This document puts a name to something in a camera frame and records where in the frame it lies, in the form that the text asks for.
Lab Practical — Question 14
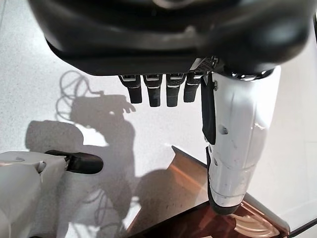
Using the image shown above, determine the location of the silver left robot leg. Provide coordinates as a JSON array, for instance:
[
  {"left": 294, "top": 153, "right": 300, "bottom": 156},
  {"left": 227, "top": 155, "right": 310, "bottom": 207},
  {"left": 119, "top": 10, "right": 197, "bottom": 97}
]
[{"left": 0, "top": 150, "right": 104, "bottom": 238}]

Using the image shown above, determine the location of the brown glossy curved stand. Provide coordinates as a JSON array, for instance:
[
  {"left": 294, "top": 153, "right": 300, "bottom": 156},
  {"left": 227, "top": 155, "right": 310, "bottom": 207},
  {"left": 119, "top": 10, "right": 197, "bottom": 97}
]
[{"left": 123, "top": 145, "right": 290, "bottom": 238}]

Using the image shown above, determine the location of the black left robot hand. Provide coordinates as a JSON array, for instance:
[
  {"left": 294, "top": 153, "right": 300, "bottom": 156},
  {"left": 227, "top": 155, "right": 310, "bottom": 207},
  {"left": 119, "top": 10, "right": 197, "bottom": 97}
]
[{"left": 26, "top": 0, "right": 313, "bottom": 216}]

